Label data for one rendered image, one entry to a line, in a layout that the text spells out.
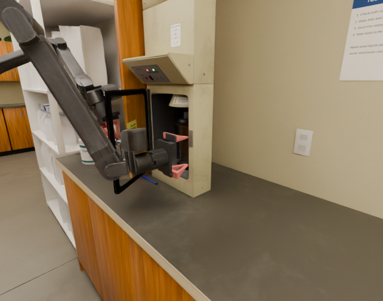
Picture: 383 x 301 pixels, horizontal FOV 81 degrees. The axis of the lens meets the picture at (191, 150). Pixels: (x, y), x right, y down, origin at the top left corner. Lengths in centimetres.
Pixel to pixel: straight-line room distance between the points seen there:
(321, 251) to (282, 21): 91
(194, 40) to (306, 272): 79
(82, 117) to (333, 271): 76
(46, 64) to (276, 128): 94
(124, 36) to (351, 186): 114
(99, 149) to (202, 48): 52
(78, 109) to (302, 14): 92
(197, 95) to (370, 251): 74
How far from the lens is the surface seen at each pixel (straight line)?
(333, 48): 108
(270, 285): 67
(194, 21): 88
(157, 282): 90
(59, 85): 63
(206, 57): 91
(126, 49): 113
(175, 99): 98
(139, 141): 61
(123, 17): 115
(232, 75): 128
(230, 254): 72
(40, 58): 65
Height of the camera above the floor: 142
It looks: 17 degrees down
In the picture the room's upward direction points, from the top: straight up
